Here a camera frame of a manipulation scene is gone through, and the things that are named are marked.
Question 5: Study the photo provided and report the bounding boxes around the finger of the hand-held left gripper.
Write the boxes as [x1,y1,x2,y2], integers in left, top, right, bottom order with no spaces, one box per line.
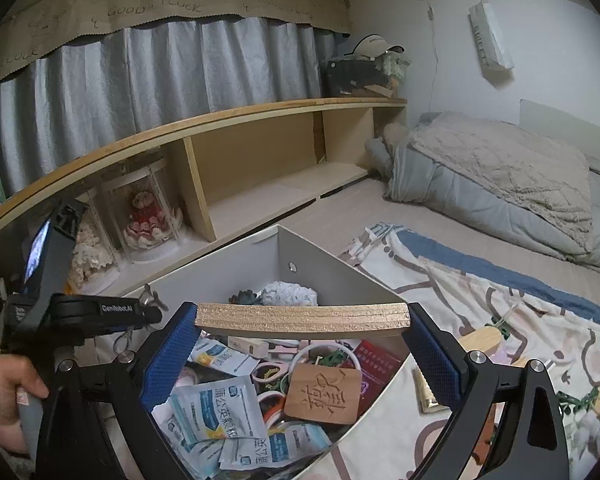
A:
[134,304,164,329]

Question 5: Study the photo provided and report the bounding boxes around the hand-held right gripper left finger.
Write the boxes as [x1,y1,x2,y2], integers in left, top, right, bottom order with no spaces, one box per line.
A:
[34,301,202,480]

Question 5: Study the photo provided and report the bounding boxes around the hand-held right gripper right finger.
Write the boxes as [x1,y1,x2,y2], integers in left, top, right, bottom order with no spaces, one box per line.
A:
[401,302,572,480]

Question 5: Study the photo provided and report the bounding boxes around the carved wooden plaque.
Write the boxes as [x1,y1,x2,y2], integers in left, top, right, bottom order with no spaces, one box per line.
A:
[282,362,364,426]

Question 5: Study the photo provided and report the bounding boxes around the long wooden block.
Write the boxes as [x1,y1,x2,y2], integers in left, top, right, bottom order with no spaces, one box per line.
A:
[195,302,411,339]

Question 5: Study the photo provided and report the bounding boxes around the white storage box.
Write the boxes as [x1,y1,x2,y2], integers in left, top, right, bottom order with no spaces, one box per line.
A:
[122,224,415,480]

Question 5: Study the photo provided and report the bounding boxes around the person's left hand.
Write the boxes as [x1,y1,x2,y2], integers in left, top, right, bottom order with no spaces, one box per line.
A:
[0,354,51,457]

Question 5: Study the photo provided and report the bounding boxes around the gold rectangular case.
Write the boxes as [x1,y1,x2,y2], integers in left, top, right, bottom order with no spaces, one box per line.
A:
[412,370,439,414]

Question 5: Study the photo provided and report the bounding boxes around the light wooden piece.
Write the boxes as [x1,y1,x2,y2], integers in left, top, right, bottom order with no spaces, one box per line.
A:
[457,326,504,362]

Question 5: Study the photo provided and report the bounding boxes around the dark red packet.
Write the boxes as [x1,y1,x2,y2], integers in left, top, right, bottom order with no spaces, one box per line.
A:
[354,339,405,413]

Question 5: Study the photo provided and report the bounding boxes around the pile of blue white sachets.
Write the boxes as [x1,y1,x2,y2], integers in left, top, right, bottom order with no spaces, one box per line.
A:
[152,335,341,480]

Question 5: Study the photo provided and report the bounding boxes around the doll in white dress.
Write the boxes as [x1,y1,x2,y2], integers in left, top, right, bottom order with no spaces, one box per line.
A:
[69,212,121,286]

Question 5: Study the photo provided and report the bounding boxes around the dark green toy figure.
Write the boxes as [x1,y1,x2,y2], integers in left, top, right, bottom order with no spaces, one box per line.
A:
[230,287,266,307]

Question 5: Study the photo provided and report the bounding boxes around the doll in red dress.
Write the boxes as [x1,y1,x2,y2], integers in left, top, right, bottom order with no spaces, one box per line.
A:
[124,189,173,251]

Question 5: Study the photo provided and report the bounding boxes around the white tape roll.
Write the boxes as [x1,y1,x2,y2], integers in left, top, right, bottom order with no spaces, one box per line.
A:
[250,362,288,386]

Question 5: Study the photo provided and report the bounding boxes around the printed blanket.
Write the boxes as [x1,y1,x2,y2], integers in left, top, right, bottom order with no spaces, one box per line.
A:
[300,222,600,480]

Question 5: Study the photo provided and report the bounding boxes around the orange striped tape roll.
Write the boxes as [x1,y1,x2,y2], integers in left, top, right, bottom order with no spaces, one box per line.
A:
[257,391,288,426]

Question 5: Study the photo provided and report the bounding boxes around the white-dressed doll in case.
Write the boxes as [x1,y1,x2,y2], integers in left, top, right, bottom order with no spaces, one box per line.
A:
[65,185,126,295]

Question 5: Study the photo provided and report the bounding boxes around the grey knit item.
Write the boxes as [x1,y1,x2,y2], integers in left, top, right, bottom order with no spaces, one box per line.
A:
[260,280,319,307]

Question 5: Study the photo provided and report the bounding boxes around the red-dressed doll in case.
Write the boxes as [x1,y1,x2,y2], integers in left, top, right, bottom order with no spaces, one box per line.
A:
[100,156,187,267]

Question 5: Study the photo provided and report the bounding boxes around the green toy soldier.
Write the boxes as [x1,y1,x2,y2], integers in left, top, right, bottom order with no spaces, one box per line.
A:
[555,390,600,421]

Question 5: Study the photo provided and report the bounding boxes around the grey quilt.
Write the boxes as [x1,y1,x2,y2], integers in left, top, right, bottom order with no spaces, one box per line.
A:
[365,112,600,283]

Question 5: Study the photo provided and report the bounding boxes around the wooden shelf unit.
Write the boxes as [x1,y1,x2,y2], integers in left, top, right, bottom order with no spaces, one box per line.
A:
[0,97,409,356]

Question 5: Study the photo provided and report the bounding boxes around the beige quilted blanket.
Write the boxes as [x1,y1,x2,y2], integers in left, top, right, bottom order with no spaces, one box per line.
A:
[410,112,595,252]

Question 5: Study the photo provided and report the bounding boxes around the grey curtain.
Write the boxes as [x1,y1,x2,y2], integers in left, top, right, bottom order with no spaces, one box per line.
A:
[0,14,341,206]

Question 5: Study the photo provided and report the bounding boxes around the white headboard panel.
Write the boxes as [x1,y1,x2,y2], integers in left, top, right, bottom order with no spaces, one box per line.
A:
[519,99,600,165]

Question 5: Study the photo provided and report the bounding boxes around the black bag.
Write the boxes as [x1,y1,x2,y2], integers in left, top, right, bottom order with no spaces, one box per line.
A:
[324,56,398,99]

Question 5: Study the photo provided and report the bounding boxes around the pale artificial flowers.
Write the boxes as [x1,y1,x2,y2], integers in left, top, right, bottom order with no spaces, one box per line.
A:
[380,52,411,83]

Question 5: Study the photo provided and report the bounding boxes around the beige printed valance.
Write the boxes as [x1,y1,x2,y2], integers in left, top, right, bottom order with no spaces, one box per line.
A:
[0,0,353,92]

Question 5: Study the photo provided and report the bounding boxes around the white cap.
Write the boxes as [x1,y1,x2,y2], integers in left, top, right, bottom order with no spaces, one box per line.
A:
[351,34,407,59]

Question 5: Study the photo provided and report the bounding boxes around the white hanging pouch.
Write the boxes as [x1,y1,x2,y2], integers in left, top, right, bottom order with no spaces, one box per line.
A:
[467,0,515,72]

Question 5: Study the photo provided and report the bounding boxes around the white plastic ring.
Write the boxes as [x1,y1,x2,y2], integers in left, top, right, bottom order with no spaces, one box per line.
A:
[290,339,363,378]

